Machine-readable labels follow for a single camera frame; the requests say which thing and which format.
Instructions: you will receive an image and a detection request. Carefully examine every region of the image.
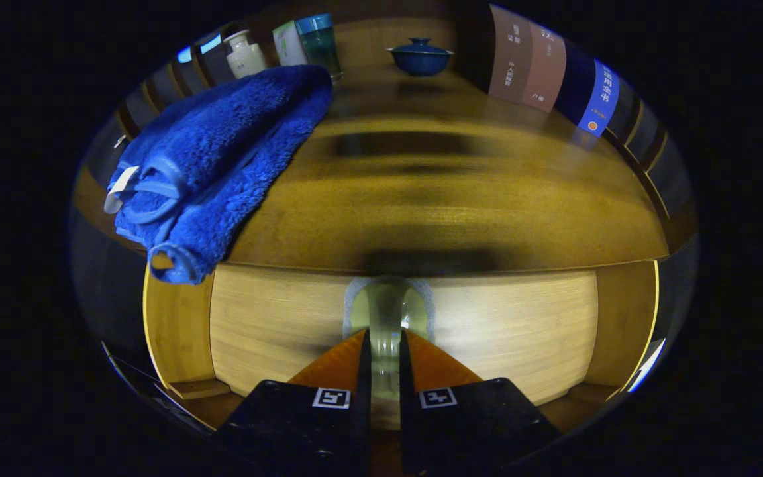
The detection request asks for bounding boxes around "wooden drawer with black knob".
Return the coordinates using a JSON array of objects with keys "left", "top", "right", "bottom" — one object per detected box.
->
[{"left": 143, "top": 258, "right": 660, "bottom": 431}]

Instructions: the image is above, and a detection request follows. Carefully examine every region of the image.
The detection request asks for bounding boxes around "wooden countertop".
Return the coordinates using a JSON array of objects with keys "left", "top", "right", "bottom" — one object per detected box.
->
[{"left": 74, "top": 63, "right": 670, "bottom": 274}]

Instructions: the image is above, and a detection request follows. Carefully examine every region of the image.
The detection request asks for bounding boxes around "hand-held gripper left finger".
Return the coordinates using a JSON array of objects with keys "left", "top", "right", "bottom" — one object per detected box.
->
[{"left": 213, "top": 329, "right": 372, "bottom": 475}]

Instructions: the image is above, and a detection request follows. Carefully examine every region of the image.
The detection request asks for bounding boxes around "green and white box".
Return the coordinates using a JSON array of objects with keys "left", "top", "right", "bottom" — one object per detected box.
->
[{"left": 272, "top": 20, "right": 308, "bottom": 67}]

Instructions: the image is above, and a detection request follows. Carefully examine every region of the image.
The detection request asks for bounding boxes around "teal bottle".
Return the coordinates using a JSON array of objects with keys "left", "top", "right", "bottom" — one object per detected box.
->
[{"left": 295, "top": 13, "right": 344, "bottom": 82}]

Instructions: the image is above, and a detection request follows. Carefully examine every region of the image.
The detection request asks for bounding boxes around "brown book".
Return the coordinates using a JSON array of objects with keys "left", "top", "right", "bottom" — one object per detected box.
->
[
  {"left": 522, "top": 23, "right": 567, "bottom": 113},
  {"left": 487, "top": 5, "right": 533, "bottom": 103}
]

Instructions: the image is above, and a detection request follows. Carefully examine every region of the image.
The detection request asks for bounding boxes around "white pump bottle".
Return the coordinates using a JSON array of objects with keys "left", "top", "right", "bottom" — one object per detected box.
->
[{"left": 223, "top": 30, "right": 268, "bottom": 80}]

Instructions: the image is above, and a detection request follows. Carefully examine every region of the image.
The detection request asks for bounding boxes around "wooden cabinet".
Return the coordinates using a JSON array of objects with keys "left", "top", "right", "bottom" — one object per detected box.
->
[{"left": 70, "top": 0, "right": 699, "bottom": 438}]

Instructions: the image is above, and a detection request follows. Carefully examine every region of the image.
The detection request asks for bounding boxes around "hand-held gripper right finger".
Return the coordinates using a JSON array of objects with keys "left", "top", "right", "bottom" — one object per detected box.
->
[{"left": 398, "top": 329, "right": 562, "bottom": 475}]

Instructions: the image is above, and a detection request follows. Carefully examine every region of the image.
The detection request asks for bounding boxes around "dark blue lidded teacup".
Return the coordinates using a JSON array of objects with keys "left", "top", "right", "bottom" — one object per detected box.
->
[{"left": 386, "top": 38, "right": 454, "bottom": 77}]

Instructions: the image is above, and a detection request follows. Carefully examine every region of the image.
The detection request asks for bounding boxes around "blue book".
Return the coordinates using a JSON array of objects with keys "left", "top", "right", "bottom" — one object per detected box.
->
[{"left": 557, "top": 40, "right": 621, "bottom": 138}]

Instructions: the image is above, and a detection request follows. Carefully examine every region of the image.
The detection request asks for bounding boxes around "blue folded towel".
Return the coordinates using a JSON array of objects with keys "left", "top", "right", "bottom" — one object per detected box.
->
[{"left": 105, "top": 64, "right": 334, "bottom": 286}]

